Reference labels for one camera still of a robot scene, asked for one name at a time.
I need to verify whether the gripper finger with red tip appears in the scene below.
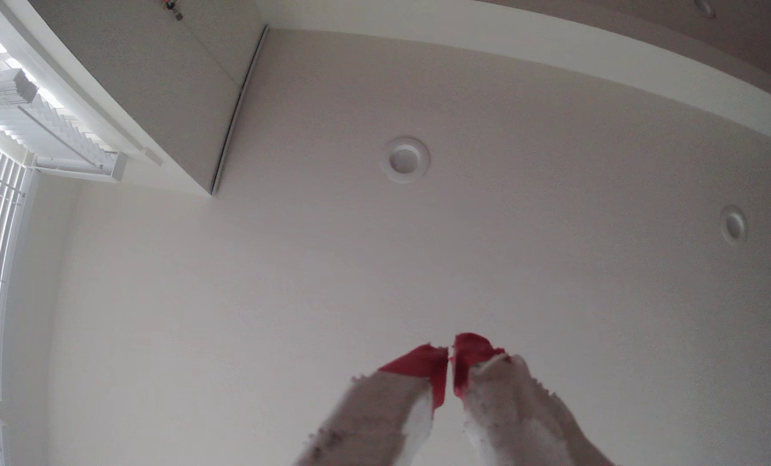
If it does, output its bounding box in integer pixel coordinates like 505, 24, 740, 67
452, 333, 617, 466
295, 343, 450, 466

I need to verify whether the round recessed ceiling light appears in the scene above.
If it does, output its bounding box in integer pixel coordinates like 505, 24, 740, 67
720, 205, 749, 246
380, 136, 431, 184

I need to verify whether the bunched-up white window blind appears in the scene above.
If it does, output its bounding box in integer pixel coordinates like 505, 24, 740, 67
0, 68, 128, 183

